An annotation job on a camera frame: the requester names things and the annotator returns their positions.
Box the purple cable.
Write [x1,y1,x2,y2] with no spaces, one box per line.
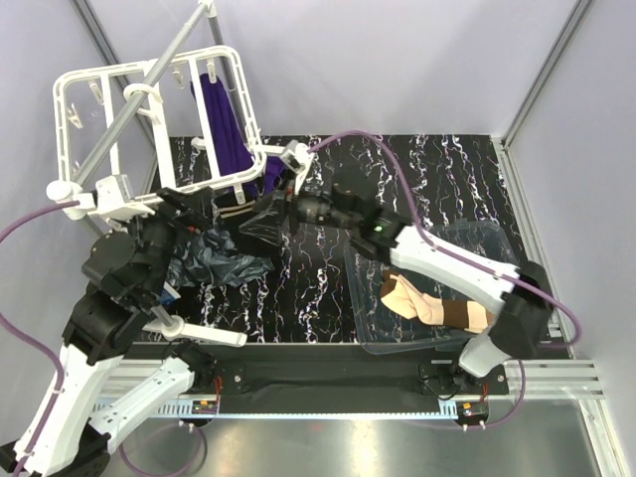
[0,201,125,477]
[307,129,582,413]

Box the purple sock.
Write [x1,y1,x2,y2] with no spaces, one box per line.
[199,74,285,197]

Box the brown striped sock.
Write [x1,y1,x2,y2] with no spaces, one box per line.
[442,299,496,334]

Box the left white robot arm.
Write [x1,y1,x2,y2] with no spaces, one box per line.
[1,188,222,476]

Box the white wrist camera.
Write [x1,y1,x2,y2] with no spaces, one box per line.
[279,140,315,196]
[75,174,155,222]

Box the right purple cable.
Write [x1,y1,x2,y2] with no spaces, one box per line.
[307,129,582,413]

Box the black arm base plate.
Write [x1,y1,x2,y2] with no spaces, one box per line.
[205,344,509,414]

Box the black marbled mat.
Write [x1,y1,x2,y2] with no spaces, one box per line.
[143,132,553,345]

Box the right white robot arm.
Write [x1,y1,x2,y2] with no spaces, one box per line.
[239,181,555,395]

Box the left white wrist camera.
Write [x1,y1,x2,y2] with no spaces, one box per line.
[75,174,155,222]

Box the cream sock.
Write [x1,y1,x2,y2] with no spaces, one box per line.
[380,270,445,326]

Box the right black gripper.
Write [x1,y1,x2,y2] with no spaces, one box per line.
[239,169,357,248]

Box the white plastic clip hanger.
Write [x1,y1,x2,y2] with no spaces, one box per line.
[52,45,267,220]

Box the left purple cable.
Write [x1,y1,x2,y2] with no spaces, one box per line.
[0,201,125,477]

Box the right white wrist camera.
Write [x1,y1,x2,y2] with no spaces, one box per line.
[279,140,315,196]

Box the dark leaf patterned cloth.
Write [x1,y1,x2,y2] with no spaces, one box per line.
[166,229,274,289]

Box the clear plastic bin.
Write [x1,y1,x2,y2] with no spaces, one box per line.
[344,220,523,355]

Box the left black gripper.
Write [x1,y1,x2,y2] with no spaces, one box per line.
[120,186,218,300]

